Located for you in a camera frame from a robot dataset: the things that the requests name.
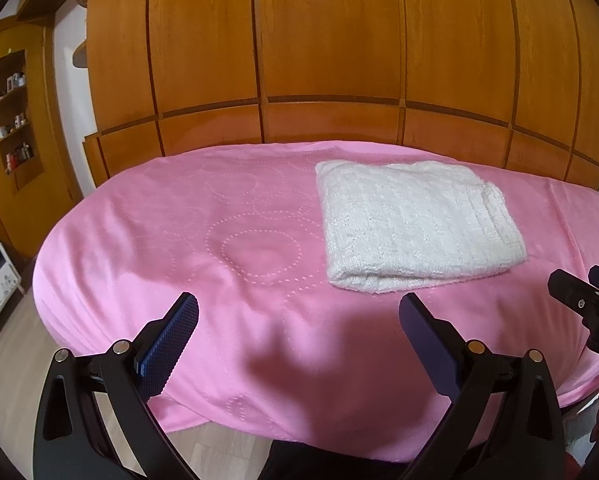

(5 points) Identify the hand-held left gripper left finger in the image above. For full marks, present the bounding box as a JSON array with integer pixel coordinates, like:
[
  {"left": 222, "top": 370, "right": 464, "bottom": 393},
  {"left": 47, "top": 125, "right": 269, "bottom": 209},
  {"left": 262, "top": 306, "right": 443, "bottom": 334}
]
[{"left": 32, "top": 291, "right": 201, "bottom": 480}]

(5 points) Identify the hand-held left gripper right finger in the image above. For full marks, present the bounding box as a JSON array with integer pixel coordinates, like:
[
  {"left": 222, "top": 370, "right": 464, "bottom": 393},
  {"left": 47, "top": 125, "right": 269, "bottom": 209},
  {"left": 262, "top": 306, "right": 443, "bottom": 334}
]
[{"left": 398, "top": 292, "right": 563, "bottom": 480}]

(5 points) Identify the white knitted sweater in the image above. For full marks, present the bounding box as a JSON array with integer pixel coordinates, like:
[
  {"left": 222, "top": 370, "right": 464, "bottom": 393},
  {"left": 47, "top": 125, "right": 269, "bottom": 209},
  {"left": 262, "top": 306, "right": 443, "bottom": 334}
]
[{"left": 314, "top": 160, "right": 529, "bottom": 295}]

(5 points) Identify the pink blanket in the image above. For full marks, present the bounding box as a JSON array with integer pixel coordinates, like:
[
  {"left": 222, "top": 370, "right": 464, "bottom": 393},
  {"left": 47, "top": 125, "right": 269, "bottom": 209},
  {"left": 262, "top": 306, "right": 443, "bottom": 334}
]
[{"left": 32, "top": 140, "right": 599, "bottom": 464}]

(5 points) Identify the wooden door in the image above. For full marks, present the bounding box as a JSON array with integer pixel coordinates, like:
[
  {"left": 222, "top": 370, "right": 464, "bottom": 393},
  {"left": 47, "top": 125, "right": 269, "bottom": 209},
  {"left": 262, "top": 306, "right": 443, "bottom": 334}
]
[{"left": 0, "top": 20, "right": 84, "bottom": 262}]

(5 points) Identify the group of small bottles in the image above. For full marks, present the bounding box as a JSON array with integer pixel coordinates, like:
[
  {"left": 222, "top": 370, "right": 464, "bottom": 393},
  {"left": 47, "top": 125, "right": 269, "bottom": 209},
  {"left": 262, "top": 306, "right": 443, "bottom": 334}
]
[{"left": 0, "top": 72, "right": 34, "bottom": 175}]

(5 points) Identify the wooden wardrobe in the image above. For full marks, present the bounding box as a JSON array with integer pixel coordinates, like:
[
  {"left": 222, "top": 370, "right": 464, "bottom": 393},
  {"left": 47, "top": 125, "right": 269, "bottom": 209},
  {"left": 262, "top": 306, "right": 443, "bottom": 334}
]
[{"left": 82, "top": 0, "right": 599, "bottom": 192}]

